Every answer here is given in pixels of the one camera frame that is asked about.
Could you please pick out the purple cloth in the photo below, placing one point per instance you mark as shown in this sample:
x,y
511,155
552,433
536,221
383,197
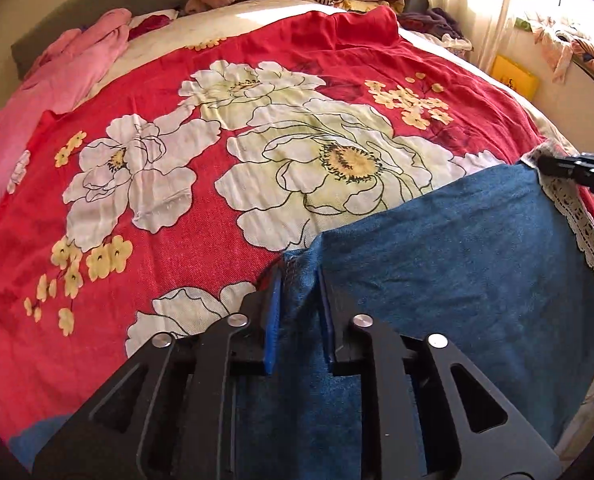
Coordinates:
x,y
429,22

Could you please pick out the dark red cloth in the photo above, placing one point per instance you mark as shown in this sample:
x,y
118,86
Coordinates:
x,y
149,24

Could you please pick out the red floral blanket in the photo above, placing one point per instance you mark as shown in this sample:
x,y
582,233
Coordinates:
x,y
202,275

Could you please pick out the pink quilt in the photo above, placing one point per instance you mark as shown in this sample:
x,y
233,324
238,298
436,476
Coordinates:
x,y
52,85

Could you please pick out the cream bed sheet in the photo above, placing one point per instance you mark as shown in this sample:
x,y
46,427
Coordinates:
x,y
202,25

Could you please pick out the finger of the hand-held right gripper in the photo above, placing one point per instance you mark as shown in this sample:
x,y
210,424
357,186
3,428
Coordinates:
x,y
582,172

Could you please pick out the blue denim pants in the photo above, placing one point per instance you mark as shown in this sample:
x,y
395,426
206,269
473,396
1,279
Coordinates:
x,y
452,260

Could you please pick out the white curtain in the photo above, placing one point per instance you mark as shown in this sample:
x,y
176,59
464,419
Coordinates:
x,y
482,10

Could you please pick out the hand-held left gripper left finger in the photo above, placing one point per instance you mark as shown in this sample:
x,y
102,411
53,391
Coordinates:
x,y
272,320

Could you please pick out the floral patterned cloth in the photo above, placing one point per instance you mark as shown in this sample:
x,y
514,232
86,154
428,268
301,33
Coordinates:
x,y
567,45

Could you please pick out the frilled floral cloth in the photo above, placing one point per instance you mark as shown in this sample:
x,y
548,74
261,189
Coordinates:
x,y
457,42

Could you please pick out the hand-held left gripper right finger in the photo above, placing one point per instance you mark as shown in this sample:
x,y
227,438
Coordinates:
x,y
326,320

